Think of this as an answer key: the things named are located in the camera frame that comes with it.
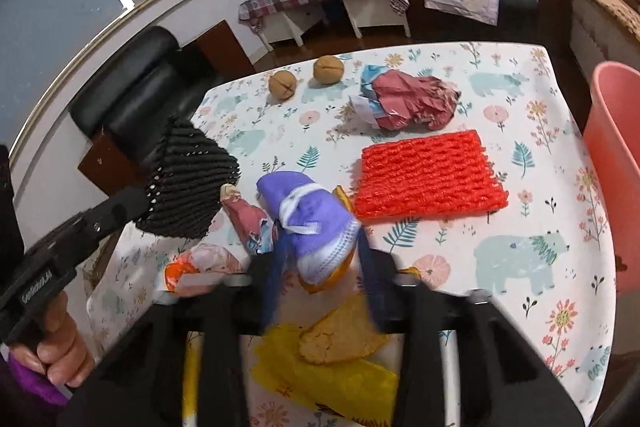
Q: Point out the yellow plastic bag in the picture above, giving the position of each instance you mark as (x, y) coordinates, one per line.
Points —
(300, 382)

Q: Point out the crumpled red paper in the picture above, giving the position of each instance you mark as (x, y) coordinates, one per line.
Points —
(420, 99)

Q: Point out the black foam net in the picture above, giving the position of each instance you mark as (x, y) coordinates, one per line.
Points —
(190, 177)

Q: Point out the red foam net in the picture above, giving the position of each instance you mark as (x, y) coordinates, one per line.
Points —
(430, 172)

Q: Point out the brown walnut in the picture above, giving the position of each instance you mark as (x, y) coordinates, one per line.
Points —
(282, 84)
(328, 69)

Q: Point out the pink plastic bucket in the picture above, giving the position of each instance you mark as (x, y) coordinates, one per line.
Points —
(615, 157)

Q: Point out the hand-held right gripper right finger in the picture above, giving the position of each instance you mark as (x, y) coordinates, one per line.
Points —
(372, 287)

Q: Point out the floral bear print tablecloth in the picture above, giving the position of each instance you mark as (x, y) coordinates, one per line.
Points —
(500, 147)

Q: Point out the pink printed snack wrapper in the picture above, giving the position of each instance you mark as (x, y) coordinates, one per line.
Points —
(245, 217)

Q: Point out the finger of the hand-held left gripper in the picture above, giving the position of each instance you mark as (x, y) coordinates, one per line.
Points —
(115, 214)

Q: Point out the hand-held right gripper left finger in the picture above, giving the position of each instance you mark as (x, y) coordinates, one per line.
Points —
(272, 287)

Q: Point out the purple face mask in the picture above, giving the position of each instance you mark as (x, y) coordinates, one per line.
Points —
(310, 212)

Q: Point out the person's left hand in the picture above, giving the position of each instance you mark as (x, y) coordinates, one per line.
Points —
(65, 347)

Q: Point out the blue white crumpled wrapper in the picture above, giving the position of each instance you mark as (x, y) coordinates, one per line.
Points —
(372, 77)

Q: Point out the white wooden table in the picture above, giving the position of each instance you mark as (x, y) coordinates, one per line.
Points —
(375, 12)

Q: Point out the pink orange snack wrapper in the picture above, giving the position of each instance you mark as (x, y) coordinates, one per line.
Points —
(205, 267)

